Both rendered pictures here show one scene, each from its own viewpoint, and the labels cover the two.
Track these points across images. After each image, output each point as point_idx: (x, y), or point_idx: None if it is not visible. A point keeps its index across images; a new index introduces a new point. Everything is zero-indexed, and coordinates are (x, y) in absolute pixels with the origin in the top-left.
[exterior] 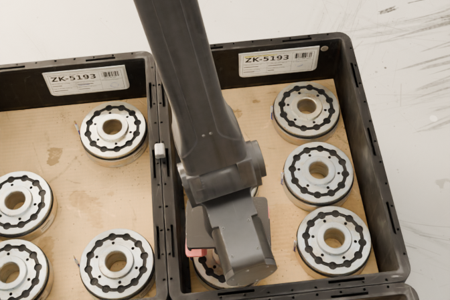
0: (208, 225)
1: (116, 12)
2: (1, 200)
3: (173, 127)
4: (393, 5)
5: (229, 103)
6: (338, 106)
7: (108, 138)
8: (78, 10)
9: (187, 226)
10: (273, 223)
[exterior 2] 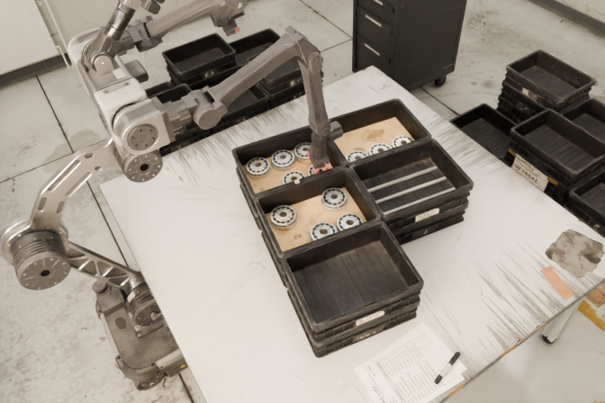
0: (324, 150)
1: (195, 275)
2: (325, 235)
3: (320, 120)
4: (177, 177)
5: (257, 192)
6: (255, 157)
7: (288, 213)
8: (196, 293)
9: (323, 162)
10: (302, 169)
